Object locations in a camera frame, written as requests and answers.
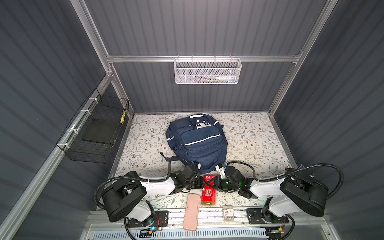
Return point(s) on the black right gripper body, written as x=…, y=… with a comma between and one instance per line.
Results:
x=224, y=185

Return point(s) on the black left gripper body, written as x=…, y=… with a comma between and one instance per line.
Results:
x=196, y=183

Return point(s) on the red tissue packet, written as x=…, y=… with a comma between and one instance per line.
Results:
x=209, y=191

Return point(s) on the navy blue student backpack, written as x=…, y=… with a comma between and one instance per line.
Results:
x=198, y=139

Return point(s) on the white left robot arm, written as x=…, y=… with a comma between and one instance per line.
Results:
x=123, y=196

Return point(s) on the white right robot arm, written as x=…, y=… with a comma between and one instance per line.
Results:
x=291, y=192

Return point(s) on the pink pencil case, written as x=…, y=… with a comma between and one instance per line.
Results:
x=190, y=222

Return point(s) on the small clear staples box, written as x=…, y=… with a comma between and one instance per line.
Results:
x=228, y=213

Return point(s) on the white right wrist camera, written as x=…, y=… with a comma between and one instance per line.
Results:
x=221, y=170

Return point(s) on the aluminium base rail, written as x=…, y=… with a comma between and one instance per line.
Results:
x=208, y=218

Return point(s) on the black wire mesh basket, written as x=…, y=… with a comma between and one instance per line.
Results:
x=95, y=134

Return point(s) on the white wire mesh basket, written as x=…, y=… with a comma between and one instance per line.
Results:
x=207, y=71

